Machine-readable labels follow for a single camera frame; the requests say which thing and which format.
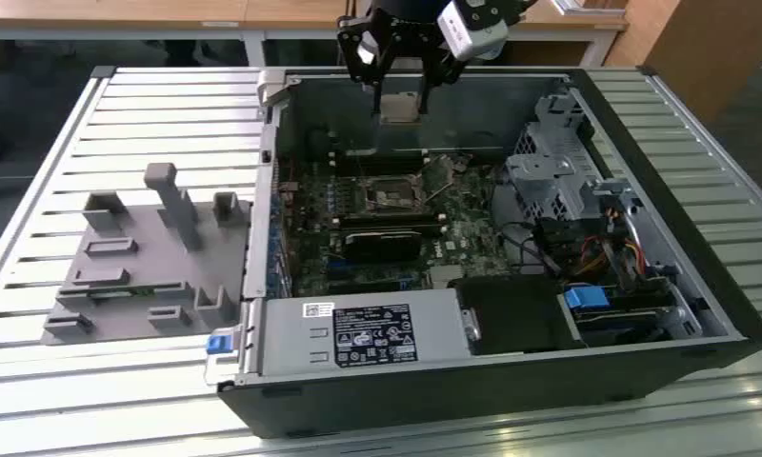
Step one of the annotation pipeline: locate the small silver heatsink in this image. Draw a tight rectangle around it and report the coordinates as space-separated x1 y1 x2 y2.
429 265 464 288

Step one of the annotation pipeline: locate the silver metal drive cage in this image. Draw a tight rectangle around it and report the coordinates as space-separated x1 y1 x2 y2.
505 92 612 221

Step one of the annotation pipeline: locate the green RAM stick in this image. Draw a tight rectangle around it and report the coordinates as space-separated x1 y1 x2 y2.
87 284 160 302

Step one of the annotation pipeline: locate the silver power supply unit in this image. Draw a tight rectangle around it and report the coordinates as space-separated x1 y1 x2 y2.
253 288 476 380

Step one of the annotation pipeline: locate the wooden desk white frame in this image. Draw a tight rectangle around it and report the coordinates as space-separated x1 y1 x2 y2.
0 0 631 68

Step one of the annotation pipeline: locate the black graphics card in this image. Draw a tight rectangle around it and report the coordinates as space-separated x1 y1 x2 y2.
343 230 425 263

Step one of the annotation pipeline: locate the grey plastic parts rack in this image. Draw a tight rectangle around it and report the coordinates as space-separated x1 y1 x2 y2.
40 162 257 348

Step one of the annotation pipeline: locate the green motherboard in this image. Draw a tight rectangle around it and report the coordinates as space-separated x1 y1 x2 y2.
271 150 526 297

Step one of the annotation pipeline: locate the yellow red wire bundle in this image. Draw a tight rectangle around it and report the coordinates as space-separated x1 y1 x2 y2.
570 236 651 282

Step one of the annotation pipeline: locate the black cable bundle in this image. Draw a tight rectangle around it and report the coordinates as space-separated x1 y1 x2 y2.
500 218 580 280

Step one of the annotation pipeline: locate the CPU socket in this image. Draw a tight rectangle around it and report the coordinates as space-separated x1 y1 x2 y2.
362 175 434 216

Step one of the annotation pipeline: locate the blue disk carrier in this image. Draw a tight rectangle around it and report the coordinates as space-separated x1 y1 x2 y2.
562 284 612 314

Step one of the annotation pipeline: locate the silver square CPU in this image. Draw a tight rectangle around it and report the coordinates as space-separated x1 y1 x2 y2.
381 92 422 126

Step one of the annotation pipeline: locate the brown wooden cabinet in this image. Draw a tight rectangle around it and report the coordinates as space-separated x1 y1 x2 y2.
602 0 762 126

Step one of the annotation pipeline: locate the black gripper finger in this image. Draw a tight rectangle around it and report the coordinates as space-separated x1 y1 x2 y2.
337 14 395 118
418 32 465 115

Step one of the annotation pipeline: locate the black open PC case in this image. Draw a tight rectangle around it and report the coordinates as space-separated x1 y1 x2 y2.
215 65 762 440

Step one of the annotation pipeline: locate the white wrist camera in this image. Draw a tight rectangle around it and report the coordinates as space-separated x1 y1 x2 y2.
436 0 510 62

